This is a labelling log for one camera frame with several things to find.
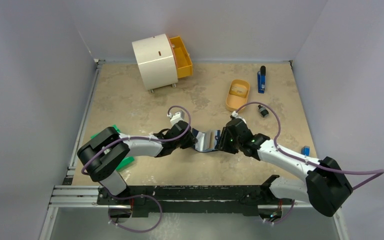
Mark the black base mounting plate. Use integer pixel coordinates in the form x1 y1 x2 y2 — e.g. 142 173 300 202
96 184 294 219

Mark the yellow open drawer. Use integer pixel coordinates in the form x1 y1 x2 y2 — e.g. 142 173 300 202
169 36 193 79

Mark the blue and black stapler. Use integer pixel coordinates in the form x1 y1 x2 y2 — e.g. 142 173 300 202
257 65 266 94

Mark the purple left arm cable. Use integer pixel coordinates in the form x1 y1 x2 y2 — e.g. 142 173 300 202
80 105 193 233

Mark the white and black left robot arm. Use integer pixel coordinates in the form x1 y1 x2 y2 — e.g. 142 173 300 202
77 120 197 205

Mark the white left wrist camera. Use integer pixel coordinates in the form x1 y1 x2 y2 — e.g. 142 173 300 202
167 110 185 126

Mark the card inside orange tray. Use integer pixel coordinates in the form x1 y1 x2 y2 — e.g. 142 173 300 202
229 83 248 98

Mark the small black round knob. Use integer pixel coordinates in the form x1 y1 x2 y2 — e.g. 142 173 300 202
258 105 269 118

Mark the green plastic bin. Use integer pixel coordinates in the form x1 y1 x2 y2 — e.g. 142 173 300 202
90 124 135 172

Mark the orange oval tray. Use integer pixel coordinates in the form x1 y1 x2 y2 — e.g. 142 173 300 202
225 79 251 112

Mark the white cylindrical drawer cabinet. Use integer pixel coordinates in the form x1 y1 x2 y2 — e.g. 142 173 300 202
131 33 178 92

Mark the aluminium frame rail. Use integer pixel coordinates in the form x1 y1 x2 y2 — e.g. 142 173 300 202
48 59 106 208

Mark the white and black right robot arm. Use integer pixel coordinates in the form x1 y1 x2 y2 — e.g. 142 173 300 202
215 118 354 217

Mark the small blue box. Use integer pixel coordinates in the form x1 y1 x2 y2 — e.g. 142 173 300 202
300 145 311 156

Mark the blue leather card holder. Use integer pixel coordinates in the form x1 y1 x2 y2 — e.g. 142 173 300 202
191 128 221 153

